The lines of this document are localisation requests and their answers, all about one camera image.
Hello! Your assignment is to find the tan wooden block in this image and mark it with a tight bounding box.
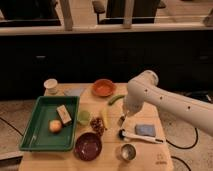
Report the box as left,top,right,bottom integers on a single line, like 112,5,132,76
56,105,72,125

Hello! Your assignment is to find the white black dish brush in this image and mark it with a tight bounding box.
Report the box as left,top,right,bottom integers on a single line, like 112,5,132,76
118,129,163,144

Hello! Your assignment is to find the red grapes bunch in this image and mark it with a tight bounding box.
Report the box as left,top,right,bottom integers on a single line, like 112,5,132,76
90,117,105,137

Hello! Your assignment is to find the metal cup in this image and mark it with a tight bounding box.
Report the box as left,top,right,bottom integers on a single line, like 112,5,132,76
120,144,136,161

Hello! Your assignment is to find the purple bowl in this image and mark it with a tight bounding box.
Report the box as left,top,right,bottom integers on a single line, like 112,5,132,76
74,132,102,161

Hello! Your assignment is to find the green plastic tray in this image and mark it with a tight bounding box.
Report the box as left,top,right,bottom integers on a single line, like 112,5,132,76
19,96,79,151

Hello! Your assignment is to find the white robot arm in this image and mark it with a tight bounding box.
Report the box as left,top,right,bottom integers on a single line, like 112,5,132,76
123,70,213,136

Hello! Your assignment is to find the grey cloth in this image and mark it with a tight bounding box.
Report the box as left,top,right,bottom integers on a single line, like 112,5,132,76
64,88,85,97

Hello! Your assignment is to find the black office chair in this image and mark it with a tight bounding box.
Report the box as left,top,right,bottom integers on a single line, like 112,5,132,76
92,0,166,25

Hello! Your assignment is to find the white paper cup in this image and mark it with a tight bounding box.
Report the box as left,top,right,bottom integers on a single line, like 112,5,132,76
44,79,58,94

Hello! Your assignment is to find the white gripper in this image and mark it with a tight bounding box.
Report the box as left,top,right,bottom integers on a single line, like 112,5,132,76
123,101,142,117

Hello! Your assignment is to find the small green cup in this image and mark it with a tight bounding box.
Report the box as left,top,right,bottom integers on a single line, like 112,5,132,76
77,110,90,126

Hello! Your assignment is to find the orange bowl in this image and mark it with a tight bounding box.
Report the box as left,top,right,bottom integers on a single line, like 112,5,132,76
92,79,116,97

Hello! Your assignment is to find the yellow banana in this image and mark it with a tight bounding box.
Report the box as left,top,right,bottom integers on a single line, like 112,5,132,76
101,107,109,129

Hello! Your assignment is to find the yellow onion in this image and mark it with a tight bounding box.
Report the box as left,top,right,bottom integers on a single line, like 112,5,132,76
49,120,62,133

